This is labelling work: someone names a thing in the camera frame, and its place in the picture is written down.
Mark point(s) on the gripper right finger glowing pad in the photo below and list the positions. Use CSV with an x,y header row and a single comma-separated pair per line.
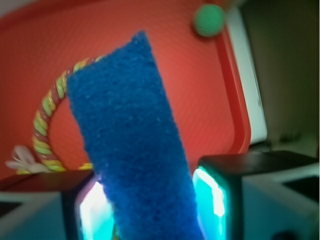
x,y
258,196

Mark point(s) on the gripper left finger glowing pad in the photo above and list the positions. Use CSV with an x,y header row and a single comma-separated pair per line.
x,y
68,205

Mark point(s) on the blue sponge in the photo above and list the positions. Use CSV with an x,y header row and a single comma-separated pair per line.
x,y
132,140

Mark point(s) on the pink plush bunny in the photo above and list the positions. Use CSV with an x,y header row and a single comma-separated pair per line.
x,y
23,159

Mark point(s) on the red plastic tray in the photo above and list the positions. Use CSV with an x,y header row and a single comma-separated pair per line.
x,y
43,39

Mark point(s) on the green knitted ball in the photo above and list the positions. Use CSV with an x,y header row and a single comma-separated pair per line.
x,y
208,20

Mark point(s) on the multicolour twisted rope toy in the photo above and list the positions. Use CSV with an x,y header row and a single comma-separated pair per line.
x,y
42,118

